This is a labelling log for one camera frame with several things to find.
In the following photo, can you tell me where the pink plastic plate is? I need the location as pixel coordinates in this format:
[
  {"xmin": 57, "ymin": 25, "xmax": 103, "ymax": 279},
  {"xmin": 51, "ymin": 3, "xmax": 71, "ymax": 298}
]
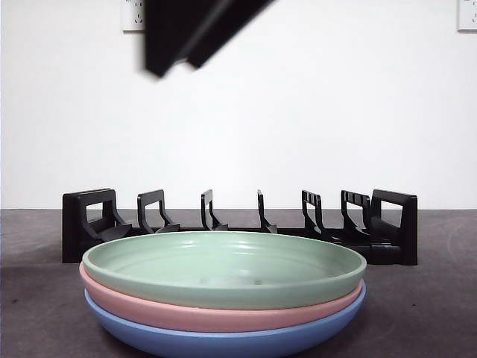
[{"xmin": 78, "ymin": 260, "xmax": 367, "ymax": 333}]

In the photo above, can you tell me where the black plastic dish rack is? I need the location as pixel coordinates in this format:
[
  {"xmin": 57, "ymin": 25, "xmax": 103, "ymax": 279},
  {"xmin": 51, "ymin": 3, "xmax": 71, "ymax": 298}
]
[{"xmin": 62, "ymin": 188, "xmax": 418, "ymax": 266}]

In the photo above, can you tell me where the blue plastic plate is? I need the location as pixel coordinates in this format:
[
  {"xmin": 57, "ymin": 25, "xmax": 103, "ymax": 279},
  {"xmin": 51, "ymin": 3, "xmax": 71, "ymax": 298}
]
[{"xmin": 83, "ymin": 283, "xmax": 368, "ymax": 358}]

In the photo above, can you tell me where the white wall socket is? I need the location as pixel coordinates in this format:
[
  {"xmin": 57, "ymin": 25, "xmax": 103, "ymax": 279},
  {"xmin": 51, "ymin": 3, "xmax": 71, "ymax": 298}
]
[
  {"xmin": 457, "ymin": 0, "xmax": 477, "ymax": 32},
  {"xmin": 122, "ymin": 0, "xmax": 148, "ymax": 33}
]

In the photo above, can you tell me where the green plastic plate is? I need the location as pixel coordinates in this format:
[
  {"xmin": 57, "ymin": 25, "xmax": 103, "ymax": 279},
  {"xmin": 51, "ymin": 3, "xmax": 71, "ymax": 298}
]
[{"xmin": 81, "ymin": 230, "xmax": 368, "ymax": 310}]

